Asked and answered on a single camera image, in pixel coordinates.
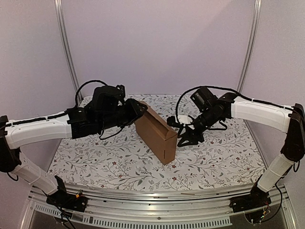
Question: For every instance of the aluminium front rail frame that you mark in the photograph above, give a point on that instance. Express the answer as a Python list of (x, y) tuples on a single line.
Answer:
[(122, 209)]

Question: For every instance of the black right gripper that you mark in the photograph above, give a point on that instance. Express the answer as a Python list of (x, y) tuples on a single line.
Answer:
[(193, 130)]

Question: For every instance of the aluminium corner post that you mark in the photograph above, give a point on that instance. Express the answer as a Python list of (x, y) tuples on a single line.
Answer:
[(65, 43), (250, 46)]

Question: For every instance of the white floral table cloth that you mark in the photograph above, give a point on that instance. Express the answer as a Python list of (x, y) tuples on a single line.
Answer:
[(121, 160)]

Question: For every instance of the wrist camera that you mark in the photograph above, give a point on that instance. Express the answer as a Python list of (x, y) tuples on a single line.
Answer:
[(179, 120), (121, 88)]

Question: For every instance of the left aluminium corner post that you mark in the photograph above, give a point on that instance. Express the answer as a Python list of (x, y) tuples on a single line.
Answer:
[(65, 43)]

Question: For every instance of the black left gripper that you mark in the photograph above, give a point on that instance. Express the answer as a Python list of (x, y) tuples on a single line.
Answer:
[(135, 111)]

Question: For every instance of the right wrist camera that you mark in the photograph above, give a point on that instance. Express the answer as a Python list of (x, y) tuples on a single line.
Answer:
[(179, 120)]

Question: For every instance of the brown cardboard box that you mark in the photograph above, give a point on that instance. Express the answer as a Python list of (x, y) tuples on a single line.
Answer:
[(157, 135)]

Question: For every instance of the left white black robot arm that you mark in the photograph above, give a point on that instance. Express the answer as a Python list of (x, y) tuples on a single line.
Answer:
[(108, 108)]

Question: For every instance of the right aluminium corner post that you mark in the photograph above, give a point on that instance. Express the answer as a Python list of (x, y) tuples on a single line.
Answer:
[(250, 46)]

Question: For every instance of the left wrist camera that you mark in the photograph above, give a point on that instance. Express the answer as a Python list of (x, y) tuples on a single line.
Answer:
[(121, 88)]

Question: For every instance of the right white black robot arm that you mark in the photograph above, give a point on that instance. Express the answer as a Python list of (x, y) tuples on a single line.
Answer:
[(200, 108)]

